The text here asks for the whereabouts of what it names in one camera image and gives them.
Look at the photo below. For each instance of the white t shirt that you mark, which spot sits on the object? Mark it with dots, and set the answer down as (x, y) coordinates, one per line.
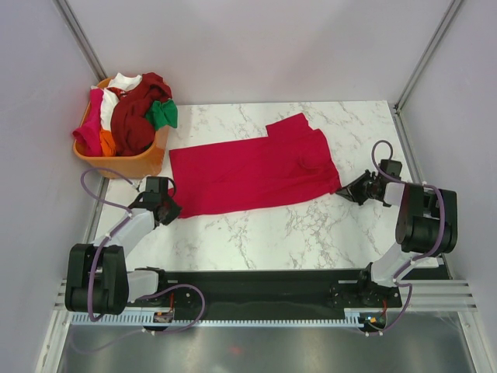
(116, 89)

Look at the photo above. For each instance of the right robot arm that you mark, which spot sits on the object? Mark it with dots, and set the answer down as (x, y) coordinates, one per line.
(427, 224)

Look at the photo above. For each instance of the magenta pink t shirt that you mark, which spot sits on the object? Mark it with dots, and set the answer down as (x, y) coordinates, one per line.
(88, 134)

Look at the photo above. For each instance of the dark red t shirt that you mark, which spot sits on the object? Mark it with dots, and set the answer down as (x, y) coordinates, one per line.
(131, 131)

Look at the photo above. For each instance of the left aluminium frame post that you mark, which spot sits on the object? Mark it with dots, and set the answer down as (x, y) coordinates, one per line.
(83, 42)

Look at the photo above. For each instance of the crimson pink t shirt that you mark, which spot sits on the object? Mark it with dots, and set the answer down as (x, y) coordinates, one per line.
(292, 164)

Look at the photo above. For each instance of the orange t shirt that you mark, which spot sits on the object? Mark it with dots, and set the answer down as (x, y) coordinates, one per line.
(107, 143)

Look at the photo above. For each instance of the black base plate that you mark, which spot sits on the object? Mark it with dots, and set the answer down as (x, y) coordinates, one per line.
(269, 294)

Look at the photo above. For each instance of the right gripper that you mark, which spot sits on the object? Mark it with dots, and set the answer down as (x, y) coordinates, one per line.
(351, 190)

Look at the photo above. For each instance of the orange laundry basket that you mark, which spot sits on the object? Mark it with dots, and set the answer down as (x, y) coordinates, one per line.
(148, 162)

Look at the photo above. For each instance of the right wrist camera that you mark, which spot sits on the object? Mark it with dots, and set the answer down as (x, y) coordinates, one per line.
(391, 168)

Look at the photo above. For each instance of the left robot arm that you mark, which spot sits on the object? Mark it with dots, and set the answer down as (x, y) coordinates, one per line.
(98, 281)

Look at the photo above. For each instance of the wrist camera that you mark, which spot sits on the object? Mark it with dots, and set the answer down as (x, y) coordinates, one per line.
(140, 185)
(391, 168)

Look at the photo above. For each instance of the green t shirt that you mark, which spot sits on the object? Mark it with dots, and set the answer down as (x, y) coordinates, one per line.
(163, 114)

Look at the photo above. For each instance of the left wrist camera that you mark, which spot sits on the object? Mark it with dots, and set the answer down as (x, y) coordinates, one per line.
(140, 185)

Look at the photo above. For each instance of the aluminium frame post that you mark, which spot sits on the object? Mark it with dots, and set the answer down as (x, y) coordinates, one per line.
(83, 42)
(434, 43)

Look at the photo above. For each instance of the right aluminium frame post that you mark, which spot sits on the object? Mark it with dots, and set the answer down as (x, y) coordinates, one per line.
(434, 43)

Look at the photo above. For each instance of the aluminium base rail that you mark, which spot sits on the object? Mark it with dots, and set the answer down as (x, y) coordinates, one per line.
(438, 295)

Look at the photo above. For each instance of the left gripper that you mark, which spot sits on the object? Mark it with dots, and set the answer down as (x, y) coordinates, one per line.
(173, 214)

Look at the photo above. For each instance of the white cable duct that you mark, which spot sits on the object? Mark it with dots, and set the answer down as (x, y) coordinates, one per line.
(160, 320)

